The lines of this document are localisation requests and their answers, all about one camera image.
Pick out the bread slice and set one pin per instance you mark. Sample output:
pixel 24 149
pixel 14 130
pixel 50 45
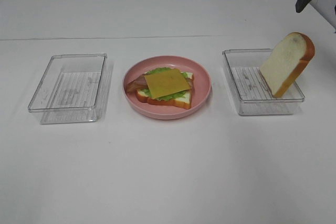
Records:
pixel 286 62
pixel 181 99

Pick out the green lettuce leaf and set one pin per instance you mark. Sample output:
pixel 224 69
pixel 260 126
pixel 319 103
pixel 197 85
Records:
pixel 168 96

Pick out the yellow cheese slice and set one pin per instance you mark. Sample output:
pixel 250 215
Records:
pixel 166 82

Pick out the bacon strip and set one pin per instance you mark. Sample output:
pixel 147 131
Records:
pixel 132 86
pixel 187 75

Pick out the right clear plastic tray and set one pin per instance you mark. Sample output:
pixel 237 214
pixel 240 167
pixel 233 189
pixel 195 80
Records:
pixel 251 95

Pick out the clear plastic tray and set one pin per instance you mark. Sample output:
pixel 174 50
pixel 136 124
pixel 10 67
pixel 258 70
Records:
pixel 251 95
pixel 73 89

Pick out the pink round plate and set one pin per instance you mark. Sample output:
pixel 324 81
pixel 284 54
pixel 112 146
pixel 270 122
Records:
pixel 200 93

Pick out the left clear plastic tray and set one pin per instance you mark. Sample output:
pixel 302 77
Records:
pixel 73 89

